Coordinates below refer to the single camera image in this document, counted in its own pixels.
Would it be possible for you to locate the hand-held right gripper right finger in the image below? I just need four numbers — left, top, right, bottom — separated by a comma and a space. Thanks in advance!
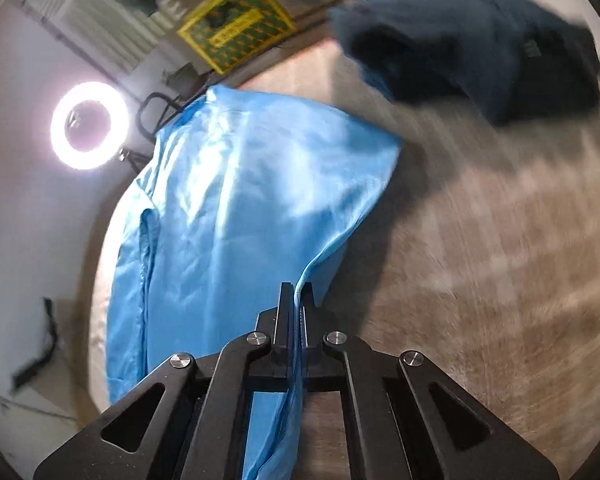
300, 284, 561, 480

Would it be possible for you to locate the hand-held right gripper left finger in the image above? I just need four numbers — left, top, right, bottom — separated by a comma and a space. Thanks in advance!
32, 282, 298, 480

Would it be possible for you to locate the light blue jacket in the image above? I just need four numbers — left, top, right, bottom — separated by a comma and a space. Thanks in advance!
105, 84, 404, 480

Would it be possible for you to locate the bed with beige plaid blanket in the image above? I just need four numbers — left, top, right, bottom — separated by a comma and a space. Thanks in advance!
82, 35, 600, 480

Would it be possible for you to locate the dark object on rack base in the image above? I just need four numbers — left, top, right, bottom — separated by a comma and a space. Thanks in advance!
167, 62, 202, 92

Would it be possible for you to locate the yellow green patterned box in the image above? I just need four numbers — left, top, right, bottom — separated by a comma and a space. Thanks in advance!
176, 0, 295, 73

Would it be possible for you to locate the dark blue garment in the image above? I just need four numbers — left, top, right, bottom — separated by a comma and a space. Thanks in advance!
329, 0, 600, 127

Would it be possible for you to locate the ring light on stand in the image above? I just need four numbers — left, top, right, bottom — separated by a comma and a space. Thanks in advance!
50, 81, 130, 171

